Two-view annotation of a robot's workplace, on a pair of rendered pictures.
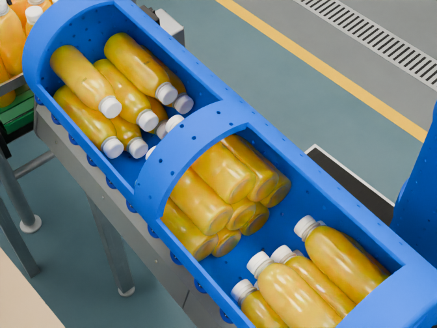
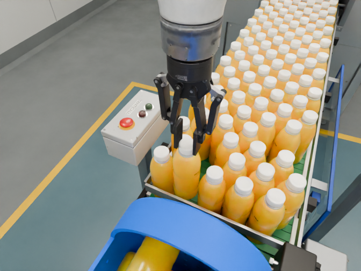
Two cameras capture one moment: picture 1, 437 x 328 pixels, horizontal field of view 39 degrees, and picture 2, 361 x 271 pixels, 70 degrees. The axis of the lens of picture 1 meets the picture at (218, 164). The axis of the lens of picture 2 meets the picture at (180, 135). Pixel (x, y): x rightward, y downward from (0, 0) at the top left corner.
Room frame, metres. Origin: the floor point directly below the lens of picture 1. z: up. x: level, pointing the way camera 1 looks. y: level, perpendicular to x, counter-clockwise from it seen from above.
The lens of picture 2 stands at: (0.89, 0.14, 1.58)
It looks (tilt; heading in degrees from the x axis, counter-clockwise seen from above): 47 degrees down; 64
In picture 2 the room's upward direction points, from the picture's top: straight up
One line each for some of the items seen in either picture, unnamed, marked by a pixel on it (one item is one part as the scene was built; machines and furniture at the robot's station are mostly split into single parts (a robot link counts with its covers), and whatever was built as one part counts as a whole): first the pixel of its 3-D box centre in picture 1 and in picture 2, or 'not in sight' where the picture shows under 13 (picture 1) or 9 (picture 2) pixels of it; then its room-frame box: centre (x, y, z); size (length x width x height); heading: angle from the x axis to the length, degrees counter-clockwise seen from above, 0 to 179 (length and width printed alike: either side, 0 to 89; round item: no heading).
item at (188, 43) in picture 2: not in sight; (190, 33); (1.07, 0.47, 1.41); 0.09 x 0.09 x 0.06
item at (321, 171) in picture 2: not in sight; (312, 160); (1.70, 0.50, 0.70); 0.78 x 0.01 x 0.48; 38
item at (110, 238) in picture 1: (113, 246); not in sight; (0.94, 0.33, 0.31); 0.06 x 0.06 x 0.63; 38
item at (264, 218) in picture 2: not in sight; (265, 217); (1.20, 0.30, 0.99); 0.07 x 0.07 x 0.18
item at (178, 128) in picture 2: not in sight; (178, 133); (1.06, 0.48, 1.18); 0.03 x 0.01 x 0.07; 38
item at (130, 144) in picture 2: not in sight; (138, 125); (1.02, 0.67, 1.05); 0.20 x 0.10 x 0.10; 38
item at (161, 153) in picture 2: not in sight; (161, 153); (1.03, 0.52, 1.08); 0.04 x 0.04 x 0.02
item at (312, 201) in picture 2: not in sight; (307, 208); (1.35, 0.28, 0.94); 0.03 x 0.02 x 0.08; 38
